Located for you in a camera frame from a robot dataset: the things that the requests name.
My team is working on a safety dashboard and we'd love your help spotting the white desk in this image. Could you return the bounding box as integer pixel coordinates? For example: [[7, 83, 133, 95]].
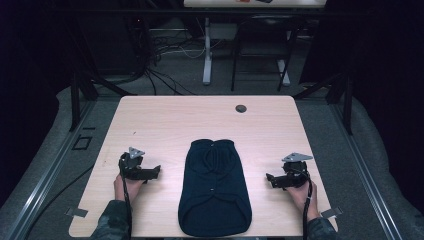
[[182, 0, 328, 87]]

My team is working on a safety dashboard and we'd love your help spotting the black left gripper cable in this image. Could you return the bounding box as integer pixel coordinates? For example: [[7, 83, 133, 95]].
[[119, 159, 133, 239]]

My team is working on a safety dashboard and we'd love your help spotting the bundle of floor cables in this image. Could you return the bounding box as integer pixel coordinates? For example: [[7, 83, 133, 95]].
[[123, 16, 214, 97]]

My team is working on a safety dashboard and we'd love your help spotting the dark navy garment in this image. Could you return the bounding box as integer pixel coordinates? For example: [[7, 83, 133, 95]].
[[177, 138, 253, 238]]

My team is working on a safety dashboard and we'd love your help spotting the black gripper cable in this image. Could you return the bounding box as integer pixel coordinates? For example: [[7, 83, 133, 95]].
[[301, 172, 314, 240], [119, 159, 133, 239]]

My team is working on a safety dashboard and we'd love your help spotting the black floor cable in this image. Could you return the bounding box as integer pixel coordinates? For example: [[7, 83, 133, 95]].
[[23, 162, 96, 240]]

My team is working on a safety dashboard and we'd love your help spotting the black frame post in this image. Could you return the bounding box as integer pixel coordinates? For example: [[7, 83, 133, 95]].
[[293, 71, 355, 136], [68, 71, 100, 132]]

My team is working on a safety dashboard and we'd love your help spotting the grey metal table bracket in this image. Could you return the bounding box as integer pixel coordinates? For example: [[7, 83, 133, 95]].
[[64, 206, 89, 219], [320, 206, 344, 220]]

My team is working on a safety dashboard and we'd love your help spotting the person's left hand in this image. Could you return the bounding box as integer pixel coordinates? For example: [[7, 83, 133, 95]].
[[113, 173, 147, 205]]

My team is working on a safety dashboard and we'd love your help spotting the aluminium floor rail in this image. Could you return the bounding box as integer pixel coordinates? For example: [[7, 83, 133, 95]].
[[5, 99, 98, 240], [329, 99, 405, 240]]

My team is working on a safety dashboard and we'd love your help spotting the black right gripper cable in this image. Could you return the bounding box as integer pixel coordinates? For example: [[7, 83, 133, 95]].
[[301, 172, 314, 240]]

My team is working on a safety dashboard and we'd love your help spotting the person's right hand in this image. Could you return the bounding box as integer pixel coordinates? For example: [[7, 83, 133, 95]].
[[285, 179, 320, 222]]

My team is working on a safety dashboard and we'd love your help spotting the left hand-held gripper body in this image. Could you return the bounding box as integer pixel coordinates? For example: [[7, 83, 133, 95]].
[[118, 146, 150, 182]]

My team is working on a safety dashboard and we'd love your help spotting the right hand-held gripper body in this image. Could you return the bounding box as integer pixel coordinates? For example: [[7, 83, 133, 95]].
[[280, 152, 315, 188]]

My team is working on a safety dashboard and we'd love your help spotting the black chair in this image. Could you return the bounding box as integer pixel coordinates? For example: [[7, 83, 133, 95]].
[[230, 14, 300, 93]]

